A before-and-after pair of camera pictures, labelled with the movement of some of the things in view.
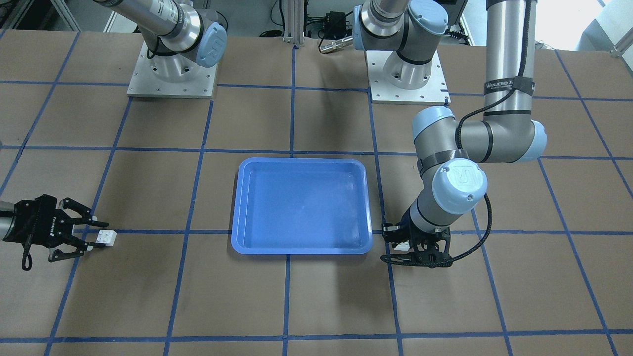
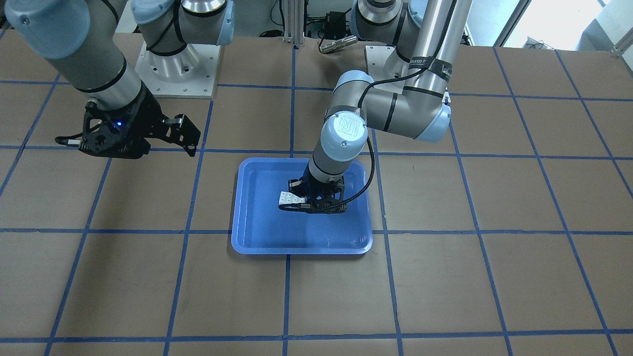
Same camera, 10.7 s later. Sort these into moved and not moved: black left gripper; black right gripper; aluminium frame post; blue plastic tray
Moved: black right gripper; black left gripper
Not moved: aluminium frame post; blue plastic tray
